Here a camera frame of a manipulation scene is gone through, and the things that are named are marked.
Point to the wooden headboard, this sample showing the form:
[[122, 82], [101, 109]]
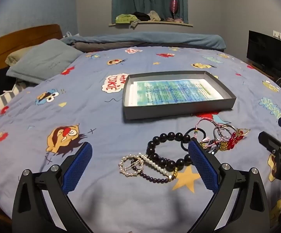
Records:
[[16, 41]]

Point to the red bead ornament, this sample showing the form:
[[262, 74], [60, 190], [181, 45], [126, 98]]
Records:
[[235, 139]]

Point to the pink cloth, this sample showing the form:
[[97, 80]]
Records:
[[177, 20]]

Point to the pink balloon on stick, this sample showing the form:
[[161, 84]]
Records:
[[174, 6]]

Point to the grey cardboard tray box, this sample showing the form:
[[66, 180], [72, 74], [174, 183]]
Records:
[[179, 110]]

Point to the thin metal bangles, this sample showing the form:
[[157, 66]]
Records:
[[230, 126]]

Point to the cartoon printed bed sheet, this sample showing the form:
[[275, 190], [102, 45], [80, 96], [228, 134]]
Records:
[[82, 106]]

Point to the green cloth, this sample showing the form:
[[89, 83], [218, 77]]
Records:
[[126, 19]]

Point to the black flat screen monitor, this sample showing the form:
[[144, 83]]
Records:
[[266, 51]]

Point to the beige pillow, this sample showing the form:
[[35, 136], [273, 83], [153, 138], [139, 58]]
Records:
[[15, 55]]

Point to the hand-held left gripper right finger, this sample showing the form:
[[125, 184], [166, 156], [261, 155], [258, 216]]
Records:
[[202, 167]]

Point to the blue duvet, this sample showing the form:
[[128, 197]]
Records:
[[155, 38]]

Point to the black cloth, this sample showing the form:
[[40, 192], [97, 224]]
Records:
[[141, 15]]

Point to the beige cloth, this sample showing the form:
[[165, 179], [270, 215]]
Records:
[[154, 15]]

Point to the wooden monitor stand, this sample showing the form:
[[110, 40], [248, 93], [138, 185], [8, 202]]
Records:
[[269, 73]]

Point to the grey blanket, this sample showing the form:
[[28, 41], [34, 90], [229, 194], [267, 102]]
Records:
[[94, 46]]

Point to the blue green printed paper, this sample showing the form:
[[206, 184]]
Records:
[[174, 92]]

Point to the grey blue pillow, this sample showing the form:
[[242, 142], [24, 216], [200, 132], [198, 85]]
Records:
[[43, 60]]

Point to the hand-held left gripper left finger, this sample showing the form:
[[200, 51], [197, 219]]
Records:
[[78, 167]]

